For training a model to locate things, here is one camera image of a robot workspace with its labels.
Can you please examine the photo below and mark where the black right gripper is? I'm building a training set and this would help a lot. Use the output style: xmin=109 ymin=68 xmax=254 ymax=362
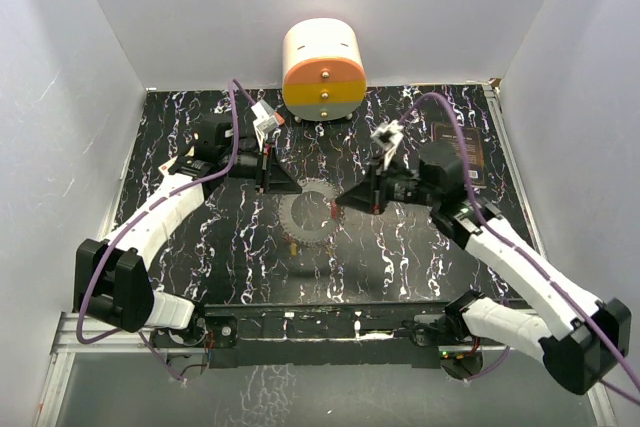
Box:
xmin=336 ymin=153 xmax=441 ymax=215

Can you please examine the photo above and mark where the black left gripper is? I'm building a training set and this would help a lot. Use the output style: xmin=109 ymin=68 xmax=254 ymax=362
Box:
xmin=219 ymin=141 xmax=302 ymax=194

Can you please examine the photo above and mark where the black disc with keyrings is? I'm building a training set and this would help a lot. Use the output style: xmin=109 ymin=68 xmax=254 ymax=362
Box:
xmin=278 ymin=178 xmax=342 ymax=245

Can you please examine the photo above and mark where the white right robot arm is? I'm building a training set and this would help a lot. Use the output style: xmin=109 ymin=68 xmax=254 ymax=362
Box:
xmin=335 ymin=141 xmax=639 ymax=395

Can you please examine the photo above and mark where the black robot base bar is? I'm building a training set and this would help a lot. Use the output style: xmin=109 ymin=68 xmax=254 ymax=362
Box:
xmin=151 ymin=301 xmax=494 ymax=377

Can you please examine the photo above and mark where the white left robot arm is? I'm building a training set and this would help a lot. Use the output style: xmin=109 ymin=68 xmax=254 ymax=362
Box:
xmin=73 ymin=113 xmax=302 ymax=346

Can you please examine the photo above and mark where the round three-drawer cabinet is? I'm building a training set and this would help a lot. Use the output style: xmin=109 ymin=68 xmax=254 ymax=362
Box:
xmin=282 ymin=18 xmax=367 ymax=123

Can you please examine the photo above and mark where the pale green staples box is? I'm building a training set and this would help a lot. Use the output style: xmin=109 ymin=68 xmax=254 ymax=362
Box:
xmin=159 ymin=148 xmax=194 ymax=176

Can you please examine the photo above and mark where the dark brown book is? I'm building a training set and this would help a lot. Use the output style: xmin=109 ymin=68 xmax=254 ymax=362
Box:
xmin=430 ymin=121 xmax=488 ymax=190

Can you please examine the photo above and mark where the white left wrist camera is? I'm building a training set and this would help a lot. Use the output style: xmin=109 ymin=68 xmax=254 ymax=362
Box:
xmin=251 ymin=100 xmax=280 ymax=148

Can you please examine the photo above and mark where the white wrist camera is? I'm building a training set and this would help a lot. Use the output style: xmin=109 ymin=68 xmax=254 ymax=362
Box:
xmin=251 ymin=100 xmax=280 ymax=148
xmin=371 ymin=120 xmax=404 ymax=171

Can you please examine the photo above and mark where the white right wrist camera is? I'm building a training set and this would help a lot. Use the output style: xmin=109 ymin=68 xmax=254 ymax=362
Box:
xmin=371 ymin=120 xmax=404 ymax=171

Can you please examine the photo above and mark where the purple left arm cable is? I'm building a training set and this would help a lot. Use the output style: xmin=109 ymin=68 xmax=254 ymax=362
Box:
xmin=74 ymin=77 xmax=261 ymax=383

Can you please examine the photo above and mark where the aluminium frame rail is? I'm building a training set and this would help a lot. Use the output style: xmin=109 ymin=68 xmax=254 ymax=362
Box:
xmin=36 ymin=303 xmax=618 ymax=426

